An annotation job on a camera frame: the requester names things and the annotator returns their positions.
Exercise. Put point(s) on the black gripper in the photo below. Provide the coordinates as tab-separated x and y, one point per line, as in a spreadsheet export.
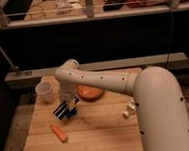
67	109

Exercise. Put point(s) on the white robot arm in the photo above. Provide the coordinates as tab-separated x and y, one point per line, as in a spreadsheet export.
160	105

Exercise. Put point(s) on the white eraser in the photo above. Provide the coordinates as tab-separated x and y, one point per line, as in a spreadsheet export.
129	110

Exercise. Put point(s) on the orange carrot toy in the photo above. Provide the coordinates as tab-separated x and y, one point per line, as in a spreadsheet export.
60	133

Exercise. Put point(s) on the white paper cup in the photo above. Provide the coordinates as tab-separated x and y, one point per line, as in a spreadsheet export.
44	90

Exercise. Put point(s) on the wooden board table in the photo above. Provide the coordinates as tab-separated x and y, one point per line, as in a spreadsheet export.
98	126

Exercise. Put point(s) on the metal window frame rail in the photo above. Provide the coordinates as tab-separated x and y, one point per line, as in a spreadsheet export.
31	13

